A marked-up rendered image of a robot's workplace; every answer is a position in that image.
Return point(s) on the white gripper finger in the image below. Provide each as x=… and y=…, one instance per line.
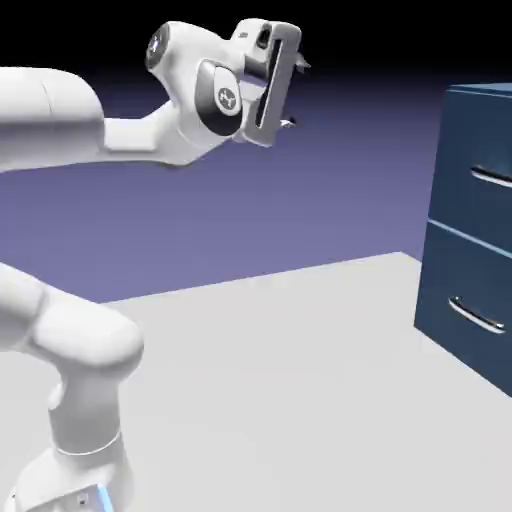
x=288, y=122
x=302, y=62

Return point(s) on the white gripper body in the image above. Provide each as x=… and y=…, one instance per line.
x=286, y=76

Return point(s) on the blue cabinet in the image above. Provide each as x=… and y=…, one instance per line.
x=472, y=240

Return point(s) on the blue drawer front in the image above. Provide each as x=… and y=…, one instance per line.
x=460, y=272
x=476, y=132

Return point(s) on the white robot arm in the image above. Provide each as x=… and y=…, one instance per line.
x=80, y=116

